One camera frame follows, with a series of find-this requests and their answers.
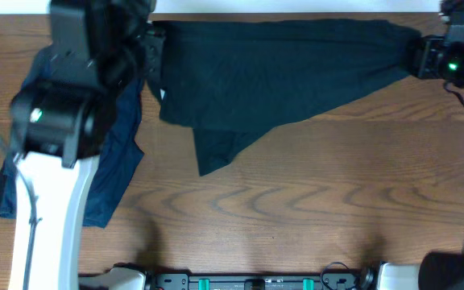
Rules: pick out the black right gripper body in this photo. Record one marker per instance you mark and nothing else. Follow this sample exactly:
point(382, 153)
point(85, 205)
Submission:
point(433, 67)

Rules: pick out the black mounting rail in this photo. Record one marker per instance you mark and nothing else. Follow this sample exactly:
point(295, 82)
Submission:
point(256, 282)

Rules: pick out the navy blue shorts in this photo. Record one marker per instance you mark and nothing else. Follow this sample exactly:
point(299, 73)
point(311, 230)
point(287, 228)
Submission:
point(120, 156)

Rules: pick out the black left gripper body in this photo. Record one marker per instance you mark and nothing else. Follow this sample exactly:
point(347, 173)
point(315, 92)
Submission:
point(151, 43)

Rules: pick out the black shorts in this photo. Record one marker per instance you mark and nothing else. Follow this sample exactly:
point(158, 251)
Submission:
point(232, 82)

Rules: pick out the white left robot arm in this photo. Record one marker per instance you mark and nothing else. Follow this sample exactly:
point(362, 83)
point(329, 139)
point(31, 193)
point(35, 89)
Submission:
point(59, 123)

